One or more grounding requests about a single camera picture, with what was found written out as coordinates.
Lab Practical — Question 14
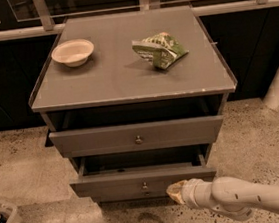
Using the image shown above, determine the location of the grey drawer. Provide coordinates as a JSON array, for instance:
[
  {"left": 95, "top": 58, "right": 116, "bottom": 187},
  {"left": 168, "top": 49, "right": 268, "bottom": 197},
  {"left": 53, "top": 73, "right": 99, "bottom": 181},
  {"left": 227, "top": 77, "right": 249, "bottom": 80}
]
[
  {"left": 69, "top": 146, "right": 216, "bottom": 198},
  {"left": 91, "top": 189, "right": 168, "bottom": 203},
  {"left": 49, "top": 115, "right": 223, "bottom": 158}
]

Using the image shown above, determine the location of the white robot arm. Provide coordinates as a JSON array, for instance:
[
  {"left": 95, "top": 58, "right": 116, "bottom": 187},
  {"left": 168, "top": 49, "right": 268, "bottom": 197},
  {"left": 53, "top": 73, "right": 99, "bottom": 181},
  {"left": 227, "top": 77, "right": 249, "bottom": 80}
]
[{"left": 166, "top": 177, "right": 279, "bottom": 221}]

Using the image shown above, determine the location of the grey bottom drawer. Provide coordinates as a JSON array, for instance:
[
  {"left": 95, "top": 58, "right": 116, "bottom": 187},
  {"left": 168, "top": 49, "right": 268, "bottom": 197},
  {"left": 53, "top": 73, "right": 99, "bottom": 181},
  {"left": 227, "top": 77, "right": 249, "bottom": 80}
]
[{"left": 91, "top": 189, "right": 168, "bottom": 203}]

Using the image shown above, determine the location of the grey drawer cabinet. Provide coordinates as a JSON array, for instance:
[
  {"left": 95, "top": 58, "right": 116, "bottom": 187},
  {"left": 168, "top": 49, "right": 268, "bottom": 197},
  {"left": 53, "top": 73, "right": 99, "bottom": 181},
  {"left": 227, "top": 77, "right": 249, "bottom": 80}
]
[{"left": 19, "top": 0, "right": 248, "bottom": 184}]

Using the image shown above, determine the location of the grey top drawer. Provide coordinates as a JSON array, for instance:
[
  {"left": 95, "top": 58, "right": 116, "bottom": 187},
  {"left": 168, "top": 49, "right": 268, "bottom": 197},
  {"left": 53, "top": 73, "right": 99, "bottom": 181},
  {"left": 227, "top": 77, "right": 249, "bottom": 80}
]
[{"left": 49, "top": 115, "right": 223, "bottom": 158}]

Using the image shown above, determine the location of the green chip bag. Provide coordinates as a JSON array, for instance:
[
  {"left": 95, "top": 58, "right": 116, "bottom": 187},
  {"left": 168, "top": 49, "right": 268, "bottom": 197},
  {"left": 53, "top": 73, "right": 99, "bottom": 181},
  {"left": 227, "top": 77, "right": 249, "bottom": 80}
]
[{"left": 132, "top": 32, "right": 188, "bottom": 70}]

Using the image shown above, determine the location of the white paper bowl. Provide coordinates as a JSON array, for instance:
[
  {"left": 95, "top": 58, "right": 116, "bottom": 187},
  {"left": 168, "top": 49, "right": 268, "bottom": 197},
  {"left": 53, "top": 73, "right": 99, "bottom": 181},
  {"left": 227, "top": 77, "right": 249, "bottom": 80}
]
[{"left": 51, "top": 39, "right": 94, "bottom": 68}]

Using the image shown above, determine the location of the metal railing frame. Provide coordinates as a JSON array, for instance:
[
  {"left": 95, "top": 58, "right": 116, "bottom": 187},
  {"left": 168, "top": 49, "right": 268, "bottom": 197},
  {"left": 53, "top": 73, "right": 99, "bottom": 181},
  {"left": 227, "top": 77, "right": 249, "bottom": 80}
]
[{"left": 0, "top": 0, "right": 279, "bottom": 42}]

